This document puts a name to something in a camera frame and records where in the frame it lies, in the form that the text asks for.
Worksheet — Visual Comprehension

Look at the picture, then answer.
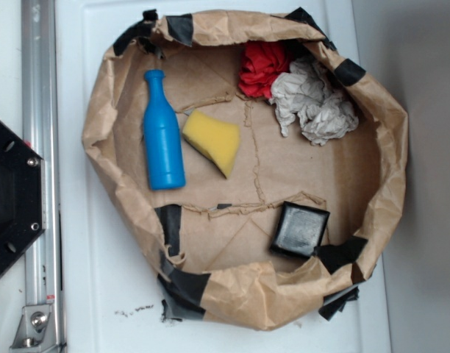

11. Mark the black box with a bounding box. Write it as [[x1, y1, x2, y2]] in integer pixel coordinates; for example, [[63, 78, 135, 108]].
[[270, 202, 330, 259]]

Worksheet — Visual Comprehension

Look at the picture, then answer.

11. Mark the blue plastic bottle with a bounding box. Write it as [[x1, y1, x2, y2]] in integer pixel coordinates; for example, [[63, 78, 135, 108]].
[[143, 70, 186, 190]]

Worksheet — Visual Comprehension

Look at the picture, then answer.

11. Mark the aluminium frame rail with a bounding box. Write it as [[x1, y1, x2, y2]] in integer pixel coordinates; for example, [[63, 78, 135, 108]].
[[21, 1, 66, 352]]

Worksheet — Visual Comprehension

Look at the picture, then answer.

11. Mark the white crumpled paper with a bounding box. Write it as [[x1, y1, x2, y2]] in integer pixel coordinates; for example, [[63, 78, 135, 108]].
[[270, 57, 359, 146]]

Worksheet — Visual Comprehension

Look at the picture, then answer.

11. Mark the red crumpled cloth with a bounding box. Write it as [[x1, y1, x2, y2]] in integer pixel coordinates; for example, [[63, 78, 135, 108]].
[[238, 41, 292, 99]]

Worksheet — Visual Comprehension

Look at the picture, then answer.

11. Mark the yellow sponge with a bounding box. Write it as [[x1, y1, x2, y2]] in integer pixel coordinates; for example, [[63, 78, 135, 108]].
[[182, 110, 240, 179]]

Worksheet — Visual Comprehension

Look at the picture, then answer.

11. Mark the brown paper bag basin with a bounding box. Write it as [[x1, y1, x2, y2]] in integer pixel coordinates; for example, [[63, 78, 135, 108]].
[[82, 9, 408, 330]]

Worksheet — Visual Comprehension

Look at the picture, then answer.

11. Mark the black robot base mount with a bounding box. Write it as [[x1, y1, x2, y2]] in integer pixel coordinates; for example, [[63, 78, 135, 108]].
[[0, 121, 45, 279]]

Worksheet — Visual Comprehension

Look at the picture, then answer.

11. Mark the metal corner bracket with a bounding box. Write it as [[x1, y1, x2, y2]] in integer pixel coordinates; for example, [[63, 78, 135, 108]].
[[9, 304, 58, 353]]

